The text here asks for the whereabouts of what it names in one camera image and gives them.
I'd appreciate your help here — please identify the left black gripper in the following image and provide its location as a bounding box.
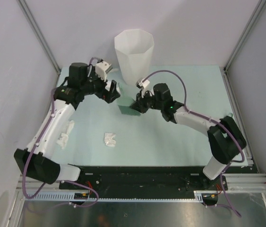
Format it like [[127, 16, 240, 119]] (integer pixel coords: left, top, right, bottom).
[[80, 66, 120, 103]]

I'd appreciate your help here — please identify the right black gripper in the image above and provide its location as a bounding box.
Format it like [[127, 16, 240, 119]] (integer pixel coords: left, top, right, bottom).
[[130, 89, 163, 114]]

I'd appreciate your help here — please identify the green hand brush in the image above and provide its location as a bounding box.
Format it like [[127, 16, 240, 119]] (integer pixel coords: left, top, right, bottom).
[[116, 83, 141, 116]]

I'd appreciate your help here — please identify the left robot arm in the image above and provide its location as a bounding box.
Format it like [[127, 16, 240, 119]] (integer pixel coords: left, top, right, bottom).
[[14, 60, 120, 189]]

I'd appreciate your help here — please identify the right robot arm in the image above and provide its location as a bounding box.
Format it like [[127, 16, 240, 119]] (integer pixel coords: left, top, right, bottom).
[[130, 80, 247, 190]]

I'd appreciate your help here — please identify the crumpled paper scrap front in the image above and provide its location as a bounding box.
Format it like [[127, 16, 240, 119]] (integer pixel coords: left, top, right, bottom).
[[104, 132, 116, 147]]

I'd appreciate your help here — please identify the crumpled paper scrap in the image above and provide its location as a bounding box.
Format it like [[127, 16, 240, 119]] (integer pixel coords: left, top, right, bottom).
[[104, 132, 116, 147], [61, 120, 75, 135], [56, 133, 69, 149]]

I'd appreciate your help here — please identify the white faceted waste bin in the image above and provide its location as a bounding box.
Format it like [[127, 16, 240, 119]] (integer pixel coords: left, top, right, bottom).
[[114, 29, 154, 86]]

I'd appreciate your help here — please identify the crumpled paper scrap far left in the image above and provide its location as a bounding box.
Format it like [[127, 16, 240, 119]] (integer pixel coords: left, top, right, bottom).
[[61, 120, 75, 135]]

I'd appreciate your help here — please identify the crumpled paper scrap lower left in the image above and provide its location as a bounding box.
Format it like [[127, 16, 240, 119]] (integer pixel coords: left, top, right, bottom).
[[56, 133, 69, 149]]

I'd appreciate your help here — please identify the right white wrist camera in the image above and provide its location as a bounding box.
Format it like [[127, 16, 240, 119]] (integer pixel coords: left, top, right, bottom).
[[136, 79, 150, 89]]

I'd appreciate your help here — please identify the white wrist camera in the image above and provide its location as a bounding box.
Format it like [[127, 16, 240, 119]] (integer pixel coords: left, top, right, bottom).
[[95, 61, 113, 81], [136, 79, 150, 89]]

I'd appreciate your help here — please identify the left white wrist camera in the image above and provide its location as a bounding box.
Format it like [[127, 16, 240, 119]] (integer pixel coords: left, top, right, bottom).
[[95, 61, 113, 81]]

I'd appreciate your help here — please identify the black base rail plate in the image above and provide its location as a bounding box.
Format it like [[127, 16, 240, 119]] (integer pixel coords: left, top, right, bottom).
[[30, 165, 258, 199]]

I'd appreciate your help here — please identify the grey slotted cable duct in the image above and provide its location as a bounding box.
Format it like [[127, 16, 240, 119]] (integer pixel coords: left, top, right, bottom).
[[24, 190, 221, 203]]

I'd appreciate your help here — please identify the left aluminium frame post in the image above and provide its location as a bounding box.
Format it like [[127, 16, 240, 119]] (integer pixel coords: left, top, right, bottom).
[[17, 0, 61, 75]]

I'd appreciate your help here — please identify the aluminium frame post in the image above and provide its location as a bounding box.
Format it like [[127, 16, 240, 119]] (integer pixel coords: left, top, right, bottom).
[[223, 0, 266, 73], [17, 0, 61, 75]]

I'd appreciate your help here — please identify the right aluminium frame post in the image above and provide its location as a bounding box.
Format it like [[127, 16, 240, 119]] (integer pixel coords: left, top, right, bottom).
[[223, 0, 266, 73]]

